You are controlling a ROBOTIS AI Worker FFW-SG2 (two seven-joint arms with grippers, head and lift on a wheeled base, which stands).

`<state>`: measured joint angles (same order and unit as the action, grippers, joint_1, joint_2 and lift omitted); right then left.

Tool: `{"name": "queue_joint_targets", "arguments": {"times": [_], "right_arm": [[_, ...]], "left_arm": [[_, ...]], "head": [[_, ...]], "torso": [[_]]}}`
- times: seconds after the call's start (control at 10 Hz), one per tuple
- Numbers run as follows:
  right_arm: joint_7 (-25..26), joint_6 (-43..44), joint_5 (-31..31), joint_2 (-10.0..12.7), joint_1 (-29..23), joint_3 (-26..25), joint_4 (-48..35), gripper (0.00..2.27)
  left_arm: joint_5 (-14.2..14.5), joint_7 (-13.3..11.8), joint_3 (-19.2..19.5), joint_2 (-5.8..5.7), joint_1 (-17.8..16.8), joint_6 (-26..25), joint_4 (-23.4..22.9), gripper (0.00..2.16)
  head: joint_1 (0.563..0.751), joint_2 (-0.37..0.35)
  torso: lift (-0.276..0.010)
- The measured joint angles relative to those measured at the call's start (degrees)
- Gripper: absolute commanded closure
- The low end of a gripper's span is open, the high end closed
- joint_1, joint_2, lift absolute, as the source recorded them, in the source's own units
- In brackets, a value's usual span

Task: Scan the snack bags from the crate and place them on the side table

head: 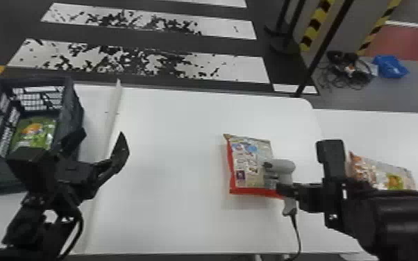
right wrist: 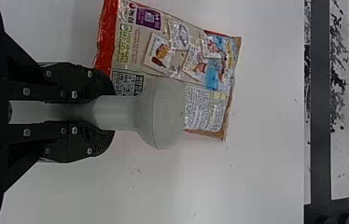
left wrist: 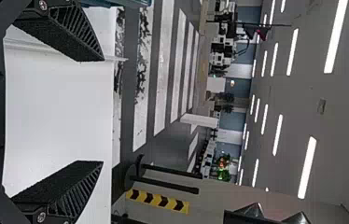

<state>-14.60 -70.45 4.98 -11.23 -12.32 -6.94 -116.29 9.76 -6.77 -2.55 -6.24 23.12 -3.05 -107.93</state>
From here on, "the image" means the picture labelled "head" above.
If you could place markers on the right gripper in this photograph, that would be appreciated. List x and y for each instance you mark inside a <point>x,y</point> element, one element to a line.
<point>322,200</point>

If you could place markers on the red snack packet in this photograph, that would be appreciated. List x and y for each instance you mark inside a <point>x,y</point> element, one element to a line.
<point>247,160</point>

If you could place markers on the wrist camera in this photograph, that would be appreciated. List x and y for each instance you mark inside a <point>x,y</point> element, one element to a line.
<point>331,160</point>
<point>30,162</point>

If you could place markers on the hand scanner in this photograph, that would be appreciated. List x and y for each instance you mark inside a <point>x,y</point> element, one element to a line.
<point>281,169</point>

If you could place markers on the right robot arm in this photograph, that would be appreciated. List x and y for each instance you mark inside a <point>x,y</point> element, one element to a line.
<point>398,222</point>

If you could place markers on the orange snack packet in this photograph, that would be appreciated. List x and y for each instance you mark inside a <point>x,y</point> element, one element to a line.
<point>376,175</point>

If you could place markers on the yellow black striped post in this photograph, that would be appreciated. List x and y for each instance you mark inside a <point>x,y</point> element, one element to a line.
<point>376,27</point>
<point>314,23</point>

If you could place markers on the green snack packet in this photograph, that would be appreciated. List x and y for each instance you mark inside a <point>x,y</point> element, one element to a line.
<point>34,133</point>

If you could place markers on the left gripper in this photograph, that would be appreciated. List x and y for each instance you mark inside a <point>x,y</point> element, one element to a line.
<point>72,178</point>

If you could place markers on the blue bag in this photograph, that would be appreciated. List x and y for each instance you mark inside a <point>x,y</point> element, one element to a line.
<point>389,66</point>

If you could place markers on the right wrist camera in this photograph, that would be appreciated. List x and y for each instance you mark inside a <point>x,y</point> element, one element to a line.
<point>331,160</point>

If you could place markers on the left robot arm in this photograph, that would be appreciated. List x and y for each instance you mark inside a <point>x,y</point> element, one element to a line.
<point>23,229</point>

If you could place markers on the black basket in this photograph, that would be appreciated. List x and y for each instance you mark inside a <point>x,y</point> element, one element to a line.
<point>68,109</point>

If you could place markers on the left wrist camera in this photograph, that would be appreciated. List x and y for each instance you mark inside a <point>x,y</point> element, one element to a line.
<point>30,162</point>

